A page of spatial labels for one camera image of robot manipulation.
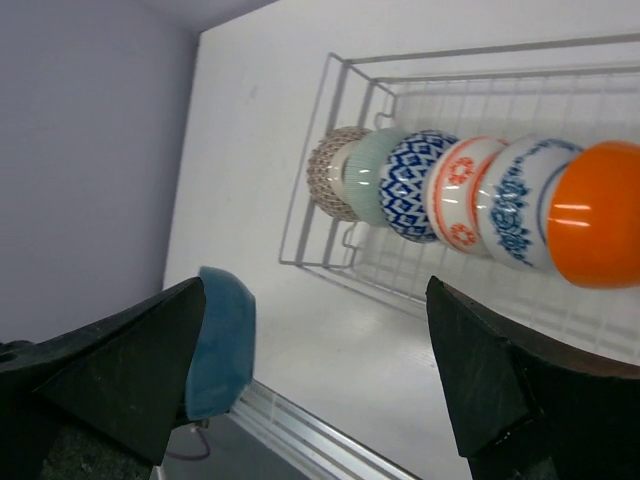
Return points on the orange floral bowl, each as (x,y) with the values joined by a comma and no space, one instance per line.
(451,192)

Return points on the orange rimmed bowl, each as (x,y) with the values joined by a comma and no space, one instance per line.
(593,223)

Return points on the brown patterned bowl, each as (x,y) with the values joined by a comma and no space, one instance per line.
(325,171)

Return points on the blue zigzag bowl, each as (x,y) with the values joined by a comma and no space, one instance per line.
(403,180)

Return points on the aluminium table rail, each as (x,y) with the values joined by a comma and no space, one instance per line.
(317,449)

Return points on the solid teal blue bowl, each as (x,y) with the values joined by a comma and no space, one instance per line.
(222,366)

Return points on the white wire dish rack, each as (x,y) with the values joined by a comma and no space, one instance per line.
(584,90)

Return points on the teal dashed bowl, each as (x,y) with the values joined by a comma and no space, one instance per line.
(362,173)

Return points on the blue floral bowl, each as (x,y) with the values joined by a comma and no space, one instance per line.
(514,196)

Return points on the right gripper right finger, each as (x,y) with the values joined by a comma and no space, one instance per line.
(523,405)

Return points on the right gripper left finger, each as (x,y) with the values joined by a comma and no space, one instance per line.
(101,401)

